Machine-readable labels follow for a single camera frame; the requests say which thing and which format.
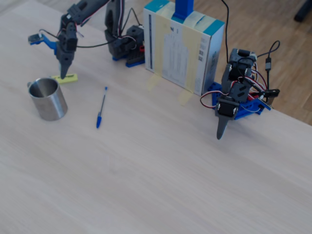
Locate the idle arm gripper body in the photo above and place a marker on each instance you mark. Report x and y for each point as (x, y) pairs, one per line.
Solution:
(227, 108)

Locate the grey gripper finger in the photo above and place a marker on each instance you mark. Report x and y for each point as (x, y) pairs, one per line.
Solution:
(61, 64)
(67, 64)

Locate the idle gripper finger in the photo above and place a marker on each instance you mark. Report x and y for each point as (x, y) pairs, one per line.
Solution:
(220, 129)
(225, 123)

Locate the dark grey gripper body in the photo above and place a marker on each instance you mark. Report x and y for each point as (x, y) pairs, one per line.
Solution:
(64, 58)

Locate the yellow highlighter with black cap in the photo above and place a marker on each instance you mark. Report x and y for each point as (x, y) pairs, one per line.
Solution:
(71, 79)

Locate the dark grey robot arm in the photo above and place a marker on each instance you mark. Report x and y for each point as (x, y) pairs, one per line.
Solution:
(114, 22)

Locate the idle dark grey robot arm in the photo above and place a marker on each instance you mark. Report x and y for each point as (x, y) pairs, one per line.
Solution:
(240, 58)

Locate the blue robot arm base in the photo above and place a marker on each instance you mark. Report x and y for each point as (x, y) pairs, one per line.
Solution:
(134, 64)

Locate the silver metal cup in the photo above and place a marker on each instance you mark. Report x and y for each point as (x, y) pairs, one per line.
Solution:
(51, 104)

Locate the blue ballpoint pen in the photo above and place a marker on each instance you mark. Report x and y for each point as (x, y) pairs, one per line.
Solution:
(98, 120)

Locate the masking tape strip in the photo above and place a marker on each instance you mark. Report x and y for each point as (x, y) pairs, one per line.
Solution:
(185, 97)
(152, 83)

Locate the white and teal cardboard box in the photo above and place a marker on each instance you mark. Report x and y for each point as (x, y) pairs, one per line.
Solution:
(175, 56)

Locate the black furniture foot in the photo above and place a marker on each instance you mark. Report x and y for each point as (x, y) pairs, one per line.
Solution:
(304, 12)

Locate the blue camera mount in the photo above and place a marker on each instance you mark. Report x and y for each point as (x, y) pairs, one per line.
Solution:
(51, 45)

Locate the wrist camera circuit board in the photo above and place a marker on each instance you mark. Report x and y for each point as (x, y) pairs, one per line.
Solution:
(35, 39)

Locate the blue camera post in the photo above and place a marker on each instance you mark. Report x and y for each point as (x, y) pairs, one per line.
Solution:
(182, 9)

